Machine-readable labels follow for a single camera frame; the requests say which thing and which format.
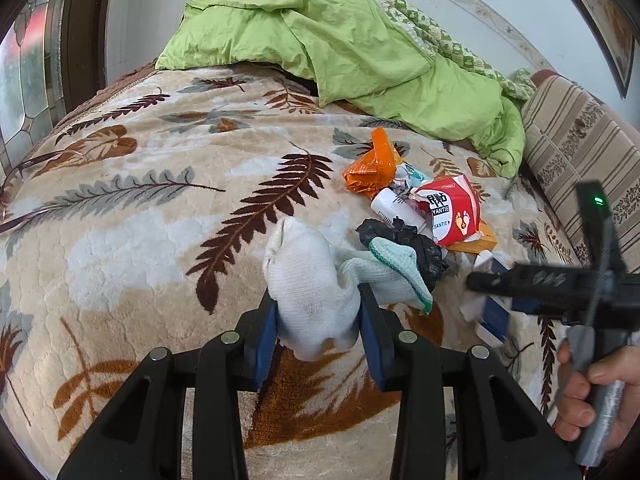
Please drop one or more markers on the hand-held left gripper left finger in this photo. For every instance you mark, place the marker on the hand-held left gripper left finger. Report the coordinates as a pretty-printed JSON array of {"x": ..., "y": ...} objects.
[{"x": 264, "y": 342}]

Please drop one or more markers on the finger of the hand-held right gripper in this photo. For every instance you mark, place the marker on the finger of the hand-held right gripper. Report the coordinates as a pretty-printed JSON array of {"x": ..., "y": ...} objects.
[
  {"x": 560, "y": 311},
  {"x": 530, "y": 280}
]

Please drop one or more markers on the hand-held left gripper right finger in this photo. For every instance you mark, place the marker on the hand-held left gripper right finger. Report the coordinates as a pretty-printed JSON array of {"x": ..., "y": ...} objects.
[{"x": 376, "y": 347}]

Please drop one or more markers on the white and blue box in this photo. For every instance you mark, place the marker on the white and blue box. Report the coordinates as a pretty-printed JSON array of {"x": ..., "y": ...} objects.
[{"x": 492, "y": 321}]

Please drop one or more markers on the white knit glove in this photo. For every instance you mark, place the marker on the white knit glove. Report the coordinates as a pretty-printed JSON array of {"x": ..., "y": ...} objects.
[{"x": 305, "y": 280}]

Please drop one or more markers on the white plastic bottle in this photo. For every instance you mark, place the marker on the white plastic bottle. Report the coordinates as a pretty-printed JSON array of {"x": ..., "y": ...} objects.
[{"x": 390, "y": 205}]

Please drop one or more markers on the person's right hand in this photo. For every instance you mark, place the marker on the person's right hand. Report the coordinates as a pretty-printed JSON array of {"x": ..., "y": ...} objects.
[{"x": 575, "y": 405}]

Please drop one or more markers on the orange cardboard box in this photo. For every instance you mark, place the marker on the orange cardboard box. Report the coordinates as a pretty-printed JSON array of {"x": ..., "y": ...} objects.
[{"x": 481, "y": 245}]

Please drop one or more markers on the black plastic bag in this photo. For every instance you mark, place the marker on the black plastic bag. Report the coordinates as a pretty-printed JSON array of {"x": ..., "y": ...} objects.
[{"x": 431, "y": 256}]

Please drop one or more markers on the red and white paper packet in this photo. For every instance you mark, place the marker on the red and white paper packet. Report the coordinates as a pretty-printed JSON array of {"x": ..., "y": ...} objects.
[{"x": 450, "y": 210}]

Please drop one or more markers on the striped beige cushion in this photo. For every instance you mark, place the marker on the striped beige cushion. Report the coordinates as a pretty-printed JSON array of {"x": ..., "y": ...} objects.
[{"x": 565, "y": 135}]

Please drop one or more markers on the crumpled white wrapper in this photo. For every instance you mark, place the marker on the crumpled white wrapper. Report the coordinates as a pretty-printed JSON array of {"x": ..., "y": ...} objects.
[{"x": 406, "y": 191}]

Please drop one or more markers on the leaf print blanket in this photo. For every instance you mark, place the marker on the leaf print blanket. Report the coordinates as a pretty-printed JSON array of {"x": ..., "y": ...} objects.
[{"x": 150, "y": 235}]

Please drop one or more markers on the teal tissue packet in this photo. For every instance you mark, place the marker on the teal tissue packet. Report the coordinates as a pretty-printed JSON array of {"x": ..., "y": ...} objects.
[{"x": 413, "y": 175}]

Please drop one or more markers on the orange snack packet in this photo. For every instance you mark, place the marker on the orange snack packet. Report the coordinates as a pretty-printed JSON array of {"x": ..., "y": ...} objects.
[{"x": 372, "y": 170}]

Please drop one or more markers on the green patterned quilt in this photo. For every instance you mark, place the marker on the green patterned quilt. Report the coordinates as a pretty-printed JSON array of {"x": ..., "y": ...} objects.
[{"x": 450, "y": 45}]

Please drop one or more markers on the stained glass window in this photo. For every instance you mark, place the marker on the stained glass window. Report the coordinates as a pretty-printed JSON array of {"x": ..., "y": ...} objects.
[{"x": 30, "y": 85}]

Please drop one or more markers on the dark wooden wall frame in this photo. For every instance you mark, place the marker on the dark wooden wall frame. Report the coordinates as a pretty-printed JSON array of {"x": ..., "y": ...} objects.
[{"x": 607, "y": 15}]

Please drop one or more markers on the brown wooden window frame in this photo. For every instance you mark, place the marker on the brown wooden window frame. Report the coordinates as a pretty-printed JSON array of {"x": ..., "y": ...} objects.
[{"x": 85, "y": 35}]

